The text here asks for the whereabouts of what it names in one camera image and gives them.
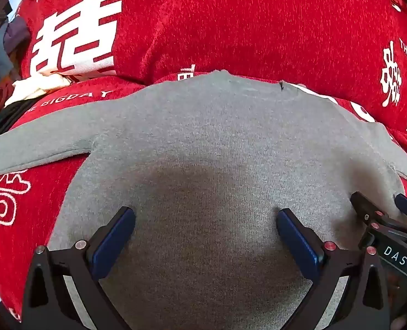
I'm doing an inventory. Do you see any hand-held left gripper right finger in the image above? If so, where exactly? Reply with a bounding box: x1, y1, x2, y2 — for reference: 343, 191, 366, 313
276, 208, 391, 330

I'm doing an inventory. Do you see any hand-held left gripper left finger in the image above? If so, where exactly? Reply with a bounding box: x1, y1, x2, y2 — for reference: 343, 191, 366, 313
21, 207, 136, 330

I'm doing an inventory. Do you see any grey knit sweater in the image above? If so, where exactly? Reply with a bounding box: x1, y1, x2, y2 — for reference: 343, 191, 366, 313
0, 70, 407, 330

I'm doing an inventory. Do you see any red printed blanket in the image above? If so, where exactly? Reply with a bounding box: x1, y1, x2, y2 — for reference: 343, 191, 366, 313
0, 72, 407, 321

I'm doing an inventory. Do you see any black cloth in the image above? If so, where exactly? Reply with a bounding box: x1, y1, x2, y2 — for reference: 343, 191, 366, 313
0, 99, 36, 139

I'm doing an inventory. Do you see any red printed folded quilt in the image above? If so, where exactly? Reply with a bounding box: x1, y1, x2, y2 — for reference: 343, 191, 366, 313
16, 0, 407, 136

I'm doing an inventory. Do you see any purple cloth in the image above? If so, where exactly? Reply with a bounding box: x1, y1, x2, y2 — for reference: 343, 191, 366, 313
3, 15, 31, 54

